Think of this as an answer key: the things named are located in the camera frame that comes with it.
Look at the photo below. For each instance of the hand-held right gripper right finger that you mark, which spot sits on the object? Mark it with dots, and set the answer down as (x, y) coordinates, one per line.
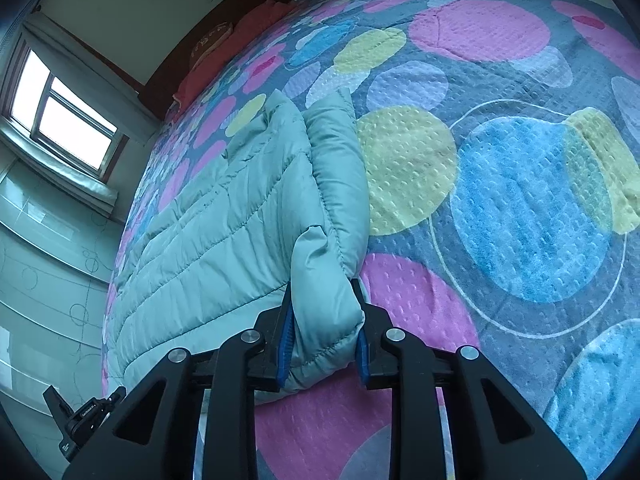
(362, 360)

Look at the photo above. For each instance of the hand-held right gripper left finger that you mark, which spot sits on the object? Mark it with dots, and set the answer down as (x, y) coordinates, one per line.
(285, 350)

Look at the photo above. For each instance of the light green puffer jacket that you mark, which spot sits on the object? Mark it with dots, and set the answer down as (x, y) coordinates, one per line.
(225, 220)

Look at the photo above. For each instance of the frosted glass wardrobe doors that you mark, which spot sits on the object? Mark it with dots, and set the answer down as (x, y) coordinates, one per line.
(40, 270)

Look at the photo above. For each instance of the circle patterned bed quilt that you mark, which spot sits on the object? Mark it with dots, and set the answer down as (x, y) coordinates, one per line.
(500, 185)

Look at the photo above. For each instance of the white curtain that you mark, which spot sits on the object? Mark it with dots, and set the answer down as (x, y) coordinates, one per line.
(75, 187)
(100, 75)

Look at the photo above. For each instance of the wooden framed window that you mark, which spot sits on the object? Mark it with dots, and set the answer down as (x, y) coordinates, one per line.
(65, 120)

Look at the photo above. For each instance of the dark wooden headboard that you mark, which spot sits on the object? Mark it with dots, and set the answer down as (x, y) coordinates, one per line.
(165, 72)

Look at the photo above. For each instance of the brown printed pillow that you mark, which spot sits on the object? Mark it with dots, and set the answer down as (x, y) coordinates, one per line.
(210, 42)

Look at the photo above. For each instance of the red pillow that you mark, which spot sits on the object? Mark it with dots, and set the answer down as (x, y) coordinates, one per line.
(250, 25)

